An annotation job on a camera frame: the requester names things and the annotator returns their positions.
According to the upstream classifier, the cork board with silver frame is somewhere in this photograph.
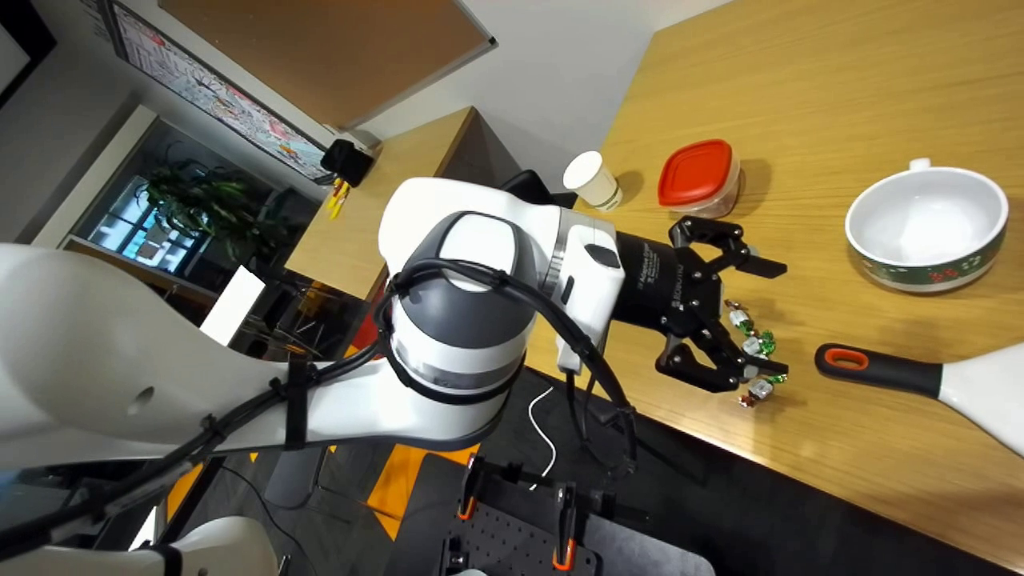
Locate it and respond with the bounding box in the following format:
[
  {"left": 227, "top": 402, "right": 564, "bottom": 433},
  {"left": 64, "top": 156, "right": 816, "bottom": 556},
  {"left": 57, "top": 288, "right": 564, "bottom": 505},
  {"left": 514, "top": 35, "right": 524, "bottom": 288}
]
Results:
[{"left": 156, "top": 0, "right": 498, "bottom": 135}]

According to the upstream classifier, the bright window pane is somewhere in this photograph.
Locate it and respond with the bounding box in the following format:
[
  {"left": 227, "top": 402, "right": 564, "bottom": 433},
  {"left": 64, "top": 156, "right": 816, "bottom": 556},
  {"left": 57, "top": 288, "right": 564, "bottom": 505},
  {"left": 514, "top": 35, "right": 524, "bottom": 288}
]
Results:
[{"left": 82, "top": 172, "right": 209, "bottom": 279}]

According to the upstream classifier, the white floor cable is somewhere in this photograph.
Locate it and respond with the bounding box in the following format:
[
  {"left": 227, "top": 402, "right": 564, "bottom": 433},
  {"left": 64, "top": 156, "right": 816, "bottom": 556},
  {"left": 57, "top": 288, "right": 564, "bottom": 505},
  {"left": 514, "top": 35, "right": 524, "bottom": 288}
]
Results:
[{"left": 524, "top": 384, "right": 564, "bottom": 483}]

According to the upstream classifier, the white bowl with patterned band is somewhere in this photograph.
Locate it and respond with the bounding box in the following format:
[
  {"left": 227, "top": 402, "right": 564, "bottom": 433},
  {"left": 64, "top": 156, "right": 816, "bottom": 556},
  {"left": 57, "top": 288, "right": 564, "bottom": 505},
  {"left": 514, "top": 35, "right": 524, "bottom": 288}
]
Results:
[{"left": 843, "top": 156, "right": 1010, "bottom": 298}]

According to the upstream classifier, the brown candy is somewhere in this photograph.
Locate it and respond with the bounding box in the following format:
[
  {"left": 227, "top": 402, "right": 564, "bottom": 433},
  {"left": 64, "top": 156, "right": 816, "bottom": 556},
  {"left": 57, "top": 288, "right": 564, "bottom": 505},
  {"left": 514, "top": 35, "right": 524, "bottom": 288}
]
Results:
[{"left": 740, "top": 366, "right": 782, "bottom": 410}]

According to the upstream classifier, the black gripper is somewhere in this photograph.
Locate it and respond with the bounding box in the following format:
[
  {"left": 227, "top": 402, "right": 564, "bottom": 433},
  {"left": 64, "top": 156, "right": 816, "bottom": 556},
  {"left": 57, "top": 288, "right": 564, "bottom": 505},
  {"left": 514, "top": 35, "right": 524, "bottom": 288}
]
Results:
[{"left": 612, "top": 215, "right": 793, "bottom": 398}]

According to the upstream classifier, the black ball with red hole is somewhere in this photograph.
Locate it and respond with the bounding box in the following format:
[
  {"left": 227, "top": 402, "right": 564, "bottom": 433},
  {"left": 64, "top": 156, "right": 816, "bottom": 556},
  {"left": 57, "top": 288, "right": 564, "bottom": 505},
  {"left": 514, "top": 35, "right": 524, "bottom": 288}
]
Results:
[{"left": 812, "top": 339, "right": 1024, "bottom": 461}]

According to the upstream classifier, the wooden side table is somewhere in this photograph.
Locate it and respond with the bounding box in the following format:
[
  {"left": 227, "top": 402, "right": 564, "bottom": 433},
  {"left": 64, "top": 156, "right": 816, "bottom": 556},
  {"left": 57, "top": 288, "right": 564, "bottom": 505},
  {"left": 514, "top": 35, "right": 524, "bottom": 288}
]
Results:
[{"left": 283, "top": 102, "right": 476, "bottom": 305}]

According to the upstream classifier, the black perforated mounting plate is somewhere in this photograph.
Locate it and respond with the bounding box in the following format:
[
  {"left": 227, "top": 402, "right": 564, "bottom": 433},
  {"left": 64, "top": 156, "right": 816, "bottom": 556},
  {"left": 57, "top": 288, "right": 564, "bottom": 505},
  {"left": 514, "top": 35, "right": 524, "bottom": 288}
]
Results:
[{"left": 381, "top": 495, "right": 720, "bottom": 576}]

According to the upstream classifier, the white flat box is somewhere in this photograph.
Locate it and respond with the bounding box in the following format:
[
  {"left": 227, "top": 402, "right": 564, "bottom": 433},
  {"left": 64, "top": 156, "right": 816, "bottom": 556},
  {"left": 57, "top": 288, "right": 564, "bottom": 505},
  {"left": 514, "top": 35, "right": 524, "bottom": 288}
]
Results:
[{"left": 195, "top": 264, "right": 272, "bottom": 353}]

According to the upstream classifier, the black clamp with orange tip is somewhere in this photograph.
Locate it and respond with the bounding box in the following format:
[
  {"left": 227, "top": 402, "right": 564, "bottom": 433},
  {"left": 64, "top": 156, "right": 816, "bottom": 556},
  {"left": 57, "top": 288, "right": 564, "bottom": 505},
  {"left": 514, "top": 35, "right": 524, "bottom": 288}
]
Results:
[
  {"left": 453, "top": 459, "right": 485, "bottom": 528},
  {"left": 547, "top": 483, "right": 587, "bottom": 576}
]

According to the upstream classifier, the wall poster whiteboard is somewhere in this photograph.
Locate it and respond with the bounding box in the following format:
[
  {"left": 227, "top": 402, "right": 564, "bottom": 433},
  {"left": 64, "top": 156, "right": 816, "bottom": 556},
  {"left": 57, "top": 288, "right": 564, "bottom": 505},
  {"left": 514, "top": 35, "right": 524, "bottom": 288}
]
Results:
[{"left": 110, "top": 0, "right": 336, "bottom": 186}]

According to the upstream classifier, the white paper cup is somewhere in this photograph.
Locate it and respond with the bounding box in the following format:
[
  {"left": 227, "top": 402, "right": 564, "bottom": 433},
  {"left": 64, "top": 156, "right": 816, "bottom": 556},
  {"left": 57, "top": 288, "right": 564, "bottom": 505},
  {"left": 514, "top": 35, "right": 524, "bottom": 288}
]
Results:
[{"left": 559, "top": 148, "right": 628, "bottom": 211}]

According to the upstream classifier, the green potted plant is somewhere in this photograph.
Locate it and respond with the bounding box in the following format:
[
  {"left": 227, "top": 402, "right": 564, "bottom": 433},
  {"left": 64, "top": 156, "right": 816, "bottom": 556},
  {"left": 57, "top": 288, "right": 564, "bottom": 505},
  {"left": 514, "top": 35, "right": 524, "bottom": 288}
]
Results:
[{"left": 140, "top": 156, "right": 287, "bottom": 275}]

